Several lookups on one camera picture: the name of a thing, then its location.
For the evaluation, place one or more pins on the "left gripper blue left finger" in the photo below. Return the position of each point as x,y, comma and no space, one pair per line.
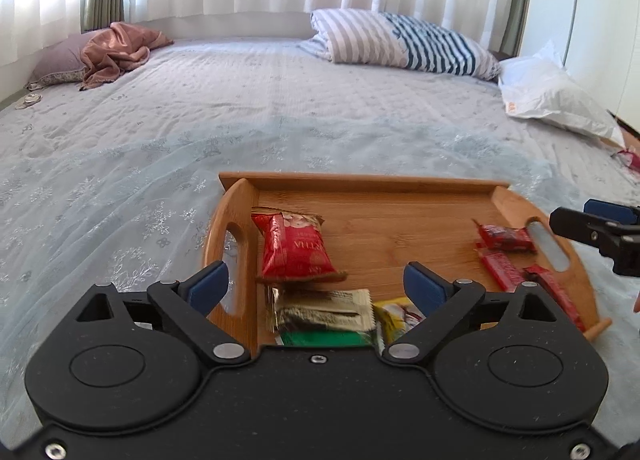
202,291

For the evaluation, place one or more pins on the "red chocolate bar packet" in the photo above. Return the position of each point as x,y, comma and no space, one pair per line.
547,280

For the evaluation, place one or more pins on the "white pillow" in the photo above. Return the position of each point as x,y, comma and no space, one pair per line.
538,87

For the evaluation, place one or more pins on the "striped pillow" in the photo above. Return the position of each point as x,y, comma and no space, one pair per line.
357,36

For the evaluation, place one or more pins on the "small red item bedside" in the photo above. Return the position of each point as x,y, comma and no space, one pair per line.
629,159

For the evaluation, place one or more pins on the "light blue bedspread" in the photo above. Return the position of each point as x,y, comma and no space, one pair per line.
117,185

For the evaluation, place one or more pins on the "red square wafer packet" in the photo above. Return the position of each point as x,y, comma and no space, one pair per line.
505,274

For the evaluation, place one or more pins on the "small object near pillow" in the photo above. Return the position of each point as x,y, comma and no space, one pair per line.
28,101

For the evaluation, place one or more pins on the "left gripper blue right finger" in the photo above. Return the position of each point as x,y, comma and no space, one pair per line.
429,291

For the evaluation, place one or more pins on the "pink crumpled cloth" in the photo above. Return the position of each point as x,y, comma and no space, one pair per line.
118,49

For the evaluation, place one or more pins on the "gold snack packet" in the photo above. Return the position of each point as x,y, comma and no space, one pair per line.
335,310

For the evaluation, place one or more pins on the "yellow snack packet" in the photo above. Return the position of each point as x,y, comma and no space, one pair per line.
393,319

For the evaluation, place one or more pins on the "purple pillow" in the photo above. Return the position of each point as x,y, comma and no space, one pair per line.
61,63

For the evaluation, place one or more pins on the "red puffy snack bag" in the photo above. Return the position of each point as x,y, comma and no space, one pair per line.
293,249

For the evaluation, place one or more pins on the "green snack packet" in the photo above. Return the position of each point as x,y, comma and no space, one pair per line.
323,338

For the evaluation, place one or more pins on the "wooden serving tray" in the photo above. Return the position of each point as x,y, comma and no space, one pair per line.
373,227

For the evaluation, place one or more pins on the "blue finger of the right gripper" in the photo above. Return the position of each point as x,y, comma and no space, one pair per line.
620,213
587,229

